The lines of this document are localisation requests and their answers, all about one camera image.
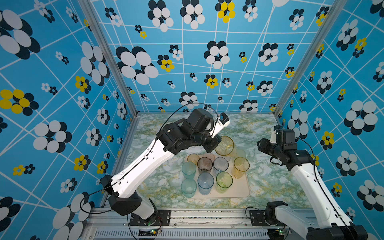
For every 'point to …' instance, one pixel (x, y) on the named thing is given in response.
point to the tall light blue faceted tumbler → (220, 164)
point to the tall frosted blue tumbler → (205, 181)
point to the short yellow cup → (193, 158)
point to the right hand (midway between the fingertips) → (262, 143)
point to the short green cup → (240, 153)
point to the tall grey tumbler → (204, 165)
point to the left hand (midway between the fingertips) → (221, 138)
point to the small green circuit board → (152, 233)
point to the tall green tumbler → (224, 180)
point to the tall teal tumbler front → (188, 169)
